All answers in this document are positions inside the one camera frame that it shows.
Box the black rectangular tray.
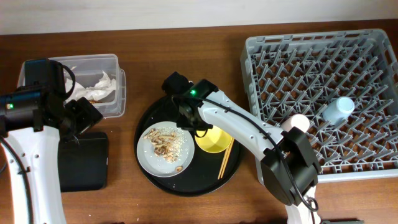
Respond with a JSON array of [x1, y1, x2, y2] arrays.
[[58, 132, 109, 192]]

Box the gold snack wrapper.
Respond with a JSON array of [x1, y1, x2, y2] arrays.
[[89, 100, 103, 104]]

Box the clear plastic waste bin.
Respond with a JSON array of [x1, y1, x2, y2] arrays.
[[17, 54, 127, 118]]

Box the grey plate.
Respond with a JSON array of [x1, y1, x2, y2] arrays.
[[136, 121, 195, 177]]

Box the food scraps on plate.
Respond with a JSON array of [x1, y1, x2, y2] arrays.
[[140, 127, 185, 174]]

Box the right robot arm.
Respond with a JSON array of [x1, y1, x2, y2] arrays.
[[162, 72, 322, 223]]

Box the round black serving tray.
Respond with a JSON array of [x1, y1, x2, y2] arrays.
[[134, 96, 245, 197]]

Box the pink cup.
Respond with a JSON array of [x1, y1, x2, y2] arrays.
[[280, 114, 310, 133]]

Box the yellow bowl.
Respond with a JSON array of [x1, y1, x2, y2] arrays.
[[195, 126, 232, 154]]

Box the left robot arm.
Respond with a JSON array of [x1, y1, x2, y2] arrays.
[[1, 58, 103, 223]]

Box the grey dishwasher rack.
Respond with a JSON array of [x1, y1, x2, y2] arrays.
[[241, 29, 397, 183]]

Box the blue cup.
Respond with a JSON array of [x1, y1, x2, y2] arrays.
[[322, 96, 355, 125]]

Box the wooden chopstick left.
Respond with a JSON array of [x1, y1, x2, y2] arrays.
[[217, 138, 233, 180]]

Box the white tissue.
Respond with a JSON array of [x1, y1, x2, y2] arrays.
[[65, 71, 116, 103]]

